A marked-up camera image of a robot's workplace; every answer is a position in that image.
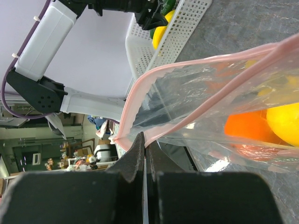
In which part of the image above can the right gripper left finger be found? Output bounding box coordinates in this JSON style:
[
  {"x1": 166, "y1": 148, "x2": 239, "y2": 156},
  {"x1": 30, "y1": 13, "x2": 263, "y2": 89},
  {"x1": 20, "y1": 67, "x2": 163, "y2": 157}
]
[{"x1": 0, "y1": 133, "x2": 145, "y2": 224}]

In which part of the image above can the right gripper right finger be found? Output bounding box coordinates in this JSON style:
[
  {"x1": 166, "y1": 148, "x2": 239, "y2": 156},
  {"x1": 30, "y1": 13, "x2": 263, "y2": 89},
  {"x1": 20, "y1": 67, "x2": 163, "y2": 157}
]
[{"x1": 146, "y1": 143, "x2": 283, "y2": 224}]

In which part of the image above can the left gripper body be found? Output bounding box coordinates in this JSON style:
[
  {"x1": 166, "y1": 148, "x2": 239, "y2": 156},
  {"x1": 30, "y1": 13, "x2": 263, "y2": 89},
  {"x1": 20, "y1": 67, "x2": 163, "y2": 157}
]
[{"x1": 135, "y1": 0, "x2": 168, "y2": 30}]

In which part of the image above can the green cucumber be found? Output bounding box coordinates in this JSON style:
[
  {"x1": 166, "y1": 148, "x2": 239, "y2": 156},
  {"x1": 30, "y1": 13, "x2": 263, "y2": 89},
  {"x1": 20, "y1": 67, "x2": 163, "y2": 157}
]
[{"x1": 149, "y1": 0, "x2": 176, "y2": 40}]

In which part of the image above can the yellow banana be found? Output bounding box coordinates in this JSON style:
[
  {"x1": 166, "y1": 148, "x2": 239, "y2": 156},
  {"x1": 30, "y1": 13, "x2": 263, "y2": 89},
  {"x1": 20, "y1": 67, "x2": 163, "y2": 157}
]
[{"x1": 152, "y1": 10, "x2": 175, "y2": 49}]

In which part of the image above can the orange fruit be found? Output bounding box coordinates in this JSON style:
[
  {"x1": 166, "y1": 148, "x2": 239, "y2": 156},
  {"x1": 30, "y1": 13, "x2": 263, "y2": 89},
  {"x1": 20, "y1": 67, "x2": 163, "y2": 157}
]
[{"x1": 224, "y1": 110, "x2": 287, "y2": 145}]

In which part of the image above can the clear zip top bag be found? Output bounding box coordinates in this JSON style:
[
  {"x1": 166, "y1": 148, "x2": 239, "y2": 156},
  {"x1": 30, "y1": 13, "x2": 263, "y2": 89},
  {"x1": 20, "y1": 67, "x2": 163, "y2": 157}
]
[{"x1": 113, "y1": 35, "x2": 299, "y2": 173}]

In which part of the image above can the yellow lemon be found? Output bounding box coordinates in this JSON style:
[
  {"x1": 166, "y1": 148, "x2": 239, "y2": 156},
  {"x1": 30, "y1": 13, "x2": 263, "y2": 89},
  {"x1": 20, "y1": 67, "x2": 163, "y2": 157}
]
[{"x1": 266, "y1": 103, "x2": 299, "y2": 147}]

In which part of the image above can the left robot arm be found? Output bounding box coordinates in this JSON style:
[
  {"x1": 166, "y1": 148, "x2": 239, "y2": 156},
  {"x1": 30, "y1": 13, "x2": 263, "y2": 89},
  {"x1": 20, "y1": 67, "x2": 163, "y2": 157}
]
[{"x1": 2, "y1": 0, "x2": 168, "y2": 123}]

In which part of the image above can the white plastic basket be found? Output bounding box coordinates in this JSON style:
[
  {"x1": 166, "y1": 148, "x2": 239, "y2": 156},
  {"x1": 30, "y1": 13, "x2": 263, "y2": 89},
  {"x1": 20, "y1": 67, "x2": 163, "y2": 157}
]
[{"x1": 125, "y1": 0, "x2": 213, "y2": 80}]

